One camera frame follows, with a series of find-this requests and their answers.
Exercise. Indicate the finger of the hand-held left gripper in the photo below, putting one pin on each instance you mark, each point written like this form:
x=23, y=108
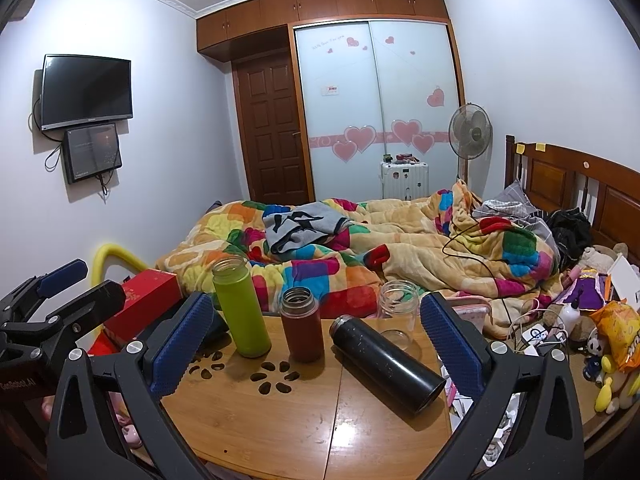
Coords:
x=92, y=300
x=60, y=275

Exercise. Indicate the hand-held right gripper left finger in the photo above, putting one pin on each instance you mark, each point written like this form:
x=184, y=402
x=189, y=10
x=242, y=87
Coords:
x=180, y=345

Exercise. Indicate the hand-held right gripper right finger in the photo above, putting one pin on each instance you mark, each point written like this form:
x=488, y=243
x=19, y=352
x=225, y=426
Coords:
x=450, y=345

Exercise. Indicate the clear glass jar cup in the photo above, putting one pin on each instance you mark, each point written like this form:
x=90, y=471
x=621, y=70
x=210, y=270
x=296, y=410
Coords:
x=397, y=305

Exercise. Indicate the black thermos cup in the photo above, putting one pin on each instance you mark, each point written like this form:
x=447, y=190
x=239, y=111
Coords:
x=385, y=360

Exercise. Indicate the green bottle cup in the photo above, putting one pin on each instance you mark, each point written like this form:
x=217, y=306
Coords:
x=240, y=310

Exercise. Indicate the brown bottle cup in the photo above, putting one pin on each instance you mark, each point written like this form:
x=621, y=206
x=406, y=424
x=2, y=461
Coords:
x=301, y=330

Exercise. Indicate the pink phone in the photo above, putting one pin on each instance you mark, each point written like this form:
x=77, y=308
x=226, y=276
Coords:
x=472, y=312

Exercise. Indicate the red cardboard box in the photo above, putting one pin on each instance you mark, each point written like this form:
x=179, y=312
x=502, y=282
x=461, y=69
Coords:
x=145, y=295

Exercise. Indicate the yellow foam tube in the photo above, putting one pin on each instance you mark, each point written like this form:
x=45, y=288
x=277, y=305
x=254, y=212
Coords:
x=112, y=250

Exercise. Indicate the pink cloth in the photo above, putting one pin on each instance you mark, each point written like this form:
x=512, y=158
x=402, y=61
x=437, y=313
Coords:
x=127, y=432

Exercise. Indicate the colourful patchwork blanket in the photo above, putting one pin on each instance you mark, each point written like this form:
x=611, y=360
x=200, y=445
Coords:
x=410, y=230

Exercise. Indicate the white plastic bottle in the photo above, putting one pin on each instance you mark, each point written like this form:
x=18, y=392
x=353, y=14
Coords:
x=570, y=317

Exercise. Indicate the panda toy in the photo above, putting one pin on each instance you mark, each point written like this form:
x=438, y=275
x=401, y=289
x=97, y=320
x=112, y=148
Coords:
x=595, y=346

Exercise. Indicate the purple dress doll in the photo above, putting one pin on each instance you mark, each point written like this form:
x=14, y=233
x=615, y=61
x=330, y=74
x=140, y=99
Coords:
x=587, y=287

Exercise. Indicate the grey striped pillow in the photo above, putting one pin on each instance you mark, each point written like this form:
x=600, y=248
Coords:
x=515, y=200

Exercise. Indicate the yellow plush toy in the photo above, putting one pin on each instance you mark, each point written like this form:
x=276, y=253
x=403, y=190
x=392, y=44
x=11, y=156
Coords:
x=612, y=385

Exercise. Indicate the orange snack bag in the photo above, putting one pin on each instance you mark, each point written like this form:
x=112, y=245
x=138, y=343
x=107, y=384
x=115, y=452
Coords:
x=617, y=330

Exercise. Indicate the white suitcase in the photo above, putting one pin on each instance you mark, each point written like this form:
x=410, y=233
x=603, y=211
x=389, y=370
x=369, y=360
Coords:
x=405, y=180

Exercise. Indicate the grey black printed cloth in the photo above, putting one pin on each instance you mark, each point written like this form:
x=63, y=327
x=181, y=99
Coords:
x=305, y=225

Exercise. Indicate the beige plush toy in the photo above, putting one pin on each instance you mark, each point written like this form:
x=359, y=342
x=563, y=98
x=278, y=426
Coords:
x=600, y=257

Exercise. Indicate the white flat box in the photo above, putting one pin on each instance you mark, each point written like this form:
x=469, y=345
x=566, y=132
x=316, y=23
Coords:
x=625, y=280

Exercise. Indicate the wooden headboard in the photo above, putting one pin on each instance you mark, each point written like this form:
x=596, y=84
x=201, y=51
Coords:
x=550, y=180

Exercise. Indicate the black standing fan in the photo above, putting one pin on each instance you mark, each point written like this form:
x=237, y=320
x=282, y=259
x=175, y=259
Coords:
x=470, y=127

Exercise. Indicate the brown wooden door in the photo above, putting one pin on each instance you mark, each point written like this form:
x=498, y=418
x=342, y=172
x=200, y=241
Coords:
x=270, y=130

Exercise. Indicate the heart print sliding wardrobe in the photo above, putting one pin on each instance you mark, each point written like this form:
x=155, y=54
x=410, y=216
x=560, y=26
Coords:
x=380, y=90

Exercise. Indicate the wooden overhead cabinets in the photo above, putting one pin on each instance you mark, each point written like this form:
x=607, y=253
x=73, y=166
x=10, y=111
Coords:
x=320, y=7

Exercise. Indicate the small black wall monitor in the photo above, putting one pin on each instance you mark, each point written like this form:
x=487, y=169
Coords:
x=92, y=152

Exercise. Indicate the black wall television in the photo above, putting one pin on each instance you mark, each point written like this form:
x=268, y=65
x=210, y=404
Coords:
x=86, y=90

